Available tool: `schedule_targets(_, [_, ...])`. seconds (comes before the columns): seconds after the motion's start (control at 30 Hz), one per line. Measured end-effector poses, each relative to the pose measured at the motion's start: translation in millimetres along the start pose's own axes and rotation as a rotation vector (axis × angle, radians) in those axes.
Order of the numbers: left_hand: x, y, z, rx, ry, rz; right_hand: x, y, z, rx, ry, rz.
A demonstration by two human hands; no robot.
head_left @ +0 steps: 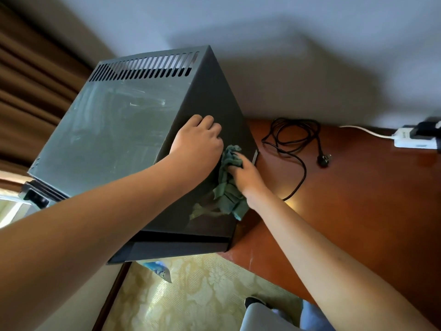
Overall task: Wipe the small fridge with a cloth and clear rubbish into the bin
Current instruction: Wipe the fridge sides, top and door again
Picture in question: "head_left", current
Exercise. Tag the person's left forearm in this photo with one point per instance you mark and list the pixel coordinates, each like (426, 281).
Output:
(69, 244)

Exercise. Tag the person's right hand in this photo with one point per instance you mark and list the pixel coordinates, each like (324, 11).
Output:
(246, 179)

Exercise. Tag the person's right black shoe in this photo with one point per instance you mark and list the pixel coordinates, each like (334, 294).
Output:
(255, 301)

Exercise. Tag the black power adapter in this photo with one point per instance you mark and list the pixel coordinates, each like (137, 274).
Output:
(427, 129)

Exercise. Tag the grey mini fridge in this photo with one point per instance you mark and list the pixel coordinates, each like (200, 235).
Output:
(120, 127)

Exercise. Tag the person's right forearm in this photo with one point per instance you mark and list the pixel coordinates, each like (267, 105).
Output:
(344, 272)

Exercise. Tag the person's left hand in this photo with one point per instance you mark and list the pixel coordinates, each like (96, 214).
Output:
(196, 148)

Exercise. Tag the person's legs in blue jeans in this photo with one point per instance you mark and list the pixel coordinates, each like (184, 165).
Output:
(315, 318)

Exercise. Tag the green blue cleaning cloth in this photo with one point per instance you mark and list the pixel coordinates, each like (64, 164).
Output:
(231, 193)

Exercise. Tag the brown curtain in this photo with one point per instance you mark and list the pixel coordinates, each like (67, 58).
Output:
(34, 93)

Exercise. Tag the person's grey shirt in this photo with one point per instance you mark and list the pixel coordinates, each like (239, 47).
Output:
(265, 320)

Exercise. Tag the small white label sticker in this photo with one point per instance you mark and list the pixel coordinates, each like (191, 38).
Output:
(255, 156)

